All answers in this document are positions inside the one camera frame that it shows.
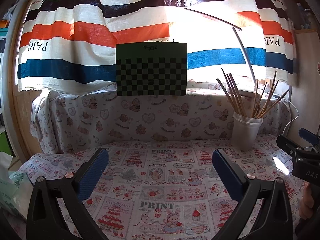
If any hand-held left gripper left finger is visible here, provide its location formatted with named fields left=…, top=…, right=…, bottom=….
left=26, top=147, right=110, bottom=240

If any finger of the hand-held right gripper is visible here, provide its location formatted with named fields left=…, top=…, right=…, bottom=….
left=276, top=134, right=305, bottom=156
left=299, top=127, right=320, bottom=146

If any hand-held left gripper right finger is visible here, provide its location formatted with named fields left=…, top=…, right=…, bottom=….
left=212, top=149, right=293, bottom=240

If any translucent plastic container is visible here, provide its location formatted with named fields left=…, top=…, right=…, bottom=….
left=231, top=112, right=264, bottom=152

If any group of bamboo chopsticks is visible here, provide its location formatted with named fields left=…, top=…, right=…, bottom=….
left=216, top=67, right=290, bottom=118

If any person's right hand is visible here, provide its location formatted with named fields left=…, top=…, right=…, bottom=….
left=299, top=181, right=316, bottom=219

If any cartoon print tablecloth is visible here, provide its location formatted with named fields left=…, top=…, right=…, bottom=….
left=19, top=134, right=308, bottom=240

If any green white plastic packet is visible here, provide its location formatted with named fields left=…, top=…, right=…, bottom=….
left=0, top=151, right=34, bottom=218

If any bear print cloth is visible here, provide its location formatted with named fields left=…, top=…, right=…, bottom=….
left=30, top=81, right=293, bottom=154

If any white desk lamp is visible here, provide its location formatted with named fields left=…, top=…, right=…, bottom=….
left=184, top=7, right=283, bottom=98

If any green checkered box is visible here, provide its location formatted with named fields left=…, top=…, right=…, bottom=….
left=115, top=42, right=188, bottom=97

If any cluster of small bottles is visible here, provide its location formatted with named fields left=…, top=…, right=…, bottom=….
left=296, top=2, right=313, bottom=30

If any white upright pole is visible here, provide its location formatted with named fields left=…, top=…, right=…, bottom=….
left=1, top=0, right=33, bottom=160

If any striped printed curtain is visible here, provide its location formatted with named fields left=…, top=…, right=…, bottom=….
left=16, top=0, right=297, bottom=92

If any white charging cable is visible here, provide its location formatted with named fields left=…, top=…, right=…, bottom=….
left=282, top=100, right=300, bottom=137

